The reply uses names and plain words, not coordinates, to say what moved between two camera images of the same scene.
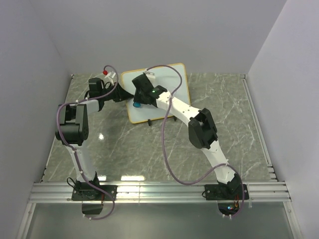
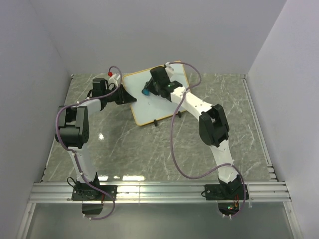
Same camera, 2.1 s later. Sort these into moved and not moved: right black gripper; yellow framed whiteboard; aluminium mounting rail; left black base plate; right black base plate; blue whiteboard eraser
Moved: right black gripper; blue whiteboard eraser
Not moved: aluminium mounting rail; yellow framed whiteboard; left black base plate; right black base plate
